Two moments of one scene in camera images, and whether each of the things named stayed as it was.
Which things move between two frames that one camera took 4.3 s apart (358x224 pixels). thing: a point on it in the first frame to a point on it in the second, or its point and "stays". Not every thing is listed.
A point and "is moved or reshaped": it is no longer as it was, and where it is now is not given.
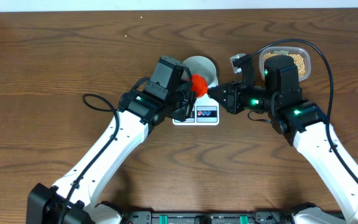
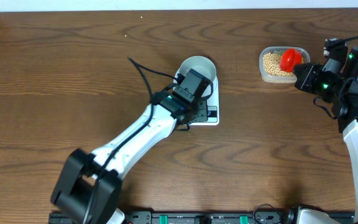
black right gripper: (231, 101) to (304, 82)
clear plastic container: (301, 56) stays
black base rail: (214, 218) stays
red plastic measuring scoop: (199, 84) is moved or reshaped
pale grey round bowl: (201, 65) stays
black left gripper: (189, 96) to (202, 115)
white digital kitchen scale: (204, 111) stays
